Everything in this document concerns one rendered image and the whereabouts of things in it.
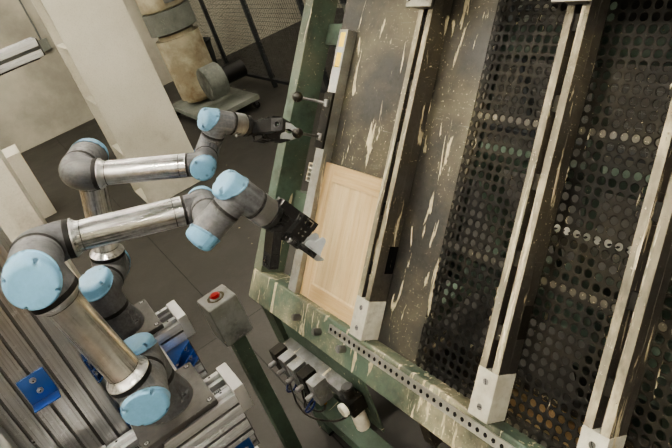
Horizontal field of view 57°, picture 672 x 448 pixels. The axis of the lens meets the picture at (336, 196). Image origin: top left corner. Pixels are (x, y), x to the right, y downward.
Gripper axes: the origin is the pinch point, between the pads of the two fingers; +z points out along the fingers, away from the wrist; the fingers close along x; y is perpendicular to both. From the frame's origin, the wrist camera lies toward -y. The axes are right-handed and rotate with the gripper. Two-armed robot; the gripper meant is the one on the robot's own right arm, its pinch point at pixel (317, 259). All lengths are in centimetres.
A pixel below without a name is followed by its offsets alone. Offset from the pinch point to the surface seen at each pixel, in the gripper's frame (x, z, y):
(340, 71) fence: 55, 3, 58
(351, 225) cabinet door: 32.3, 27.9, 16.1
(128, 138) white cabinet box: 423, 71, -2
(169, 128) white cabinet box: 423, 95, 26
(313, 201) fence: 53, 24, 17
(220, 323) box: 68, 31, -39
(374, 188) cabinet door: 25.1, 21.5, 29.2
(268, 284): 68, 39, -17
